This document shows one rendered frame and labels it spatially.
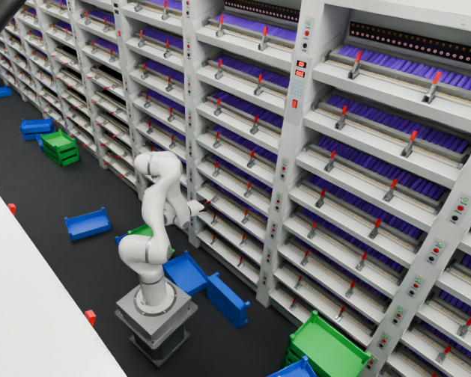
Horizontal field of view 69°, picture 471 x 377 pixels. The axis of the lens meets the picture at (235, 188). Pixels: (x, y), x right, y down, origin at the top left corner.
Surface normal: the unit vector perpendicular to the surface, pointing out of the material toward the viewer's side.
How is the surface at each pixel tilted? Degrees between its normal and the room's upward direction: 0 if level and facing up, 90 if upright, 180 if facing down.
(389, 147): 21
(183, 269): 0
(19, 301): 0
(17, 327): 0
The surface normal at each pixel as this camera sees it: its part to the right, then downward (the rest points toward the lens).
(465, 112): -0.20, -0.61
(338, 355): 0.06, -0.80
